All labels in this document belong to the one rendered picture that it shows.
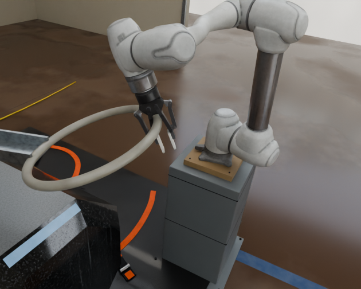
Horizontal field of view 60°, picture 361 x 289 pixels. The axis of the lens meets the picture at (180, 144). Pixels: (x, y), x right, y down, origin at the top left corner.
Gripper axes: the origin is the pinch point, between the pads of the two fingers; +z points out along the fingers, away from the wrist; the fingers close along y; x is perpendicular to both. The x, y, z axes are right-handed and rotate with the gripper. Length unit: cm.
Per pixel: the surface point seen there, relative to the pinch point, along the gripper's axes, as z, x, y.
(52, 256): 27, 9, 55
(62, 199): 17, -11, 51
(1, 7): -90, -613, 289
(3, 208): 9, -6, 71
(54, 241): 24, 5, 54
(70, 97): 47, -294, 132
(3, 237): 12, 8, 67
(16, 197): 9, -13, 68
